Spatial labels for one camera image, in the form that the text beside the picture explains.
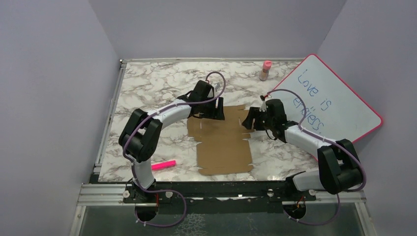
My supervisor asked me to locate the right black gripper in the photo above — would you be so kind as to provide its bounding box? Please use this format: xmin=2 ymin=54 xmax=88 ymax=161
xmin=241 ymin=106 xmax=274 ymax=131

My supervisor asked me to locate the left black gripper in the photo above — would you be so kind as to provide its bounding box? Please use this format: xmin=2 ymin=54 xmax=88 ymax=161
xmin=200 ymin=96 xmax=225 ymax=120

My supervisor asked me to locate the brown cardboard box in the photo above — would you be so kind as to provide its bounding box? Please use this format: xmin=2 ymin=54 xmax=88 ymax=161
xmin=187 ymin=105 xmax=253 ymax=176

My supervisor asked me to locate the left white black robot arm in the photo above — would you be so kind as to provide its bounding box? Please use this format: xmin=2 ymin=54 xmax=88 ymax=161
xmin=119 ymin=80 xmax=225 ymax=202

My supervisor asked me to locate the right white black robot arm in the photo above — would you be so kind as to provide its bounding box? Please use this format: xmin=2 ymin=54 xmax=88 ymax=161
xmin=242 ymin=99 xmax=366 ymax=200

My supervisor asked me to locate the pink-capped small bottle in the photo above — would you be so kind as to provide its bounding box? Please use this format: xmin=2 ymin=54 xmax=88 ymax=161
xmin=259 ymin=60 xmax=272 ymax=81

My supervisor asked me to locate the pink rectangular stick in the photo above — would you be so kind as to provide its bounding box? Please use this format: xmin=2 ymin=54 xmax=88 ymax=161
xmin=151 ymin=160 xmax=177 ymax=171

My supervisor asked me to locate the pink-framed whiteboard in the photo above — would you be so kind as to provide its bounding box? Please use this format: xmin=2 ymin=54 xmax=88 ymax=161
xmin=270 ymin=54 xmax=383 ymax=143

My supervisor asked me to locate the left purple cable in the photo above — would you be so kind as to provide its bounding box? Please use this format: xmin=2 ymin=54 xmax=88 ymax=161
xmin=122 ymin=71 xmax=227 ymax=228

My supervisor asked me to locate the aluminium front frame rail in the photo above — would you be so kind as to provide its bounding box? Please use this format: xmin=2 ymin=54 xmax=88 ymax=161
xmin=70 ymin=181 xmax=376 ymax=236

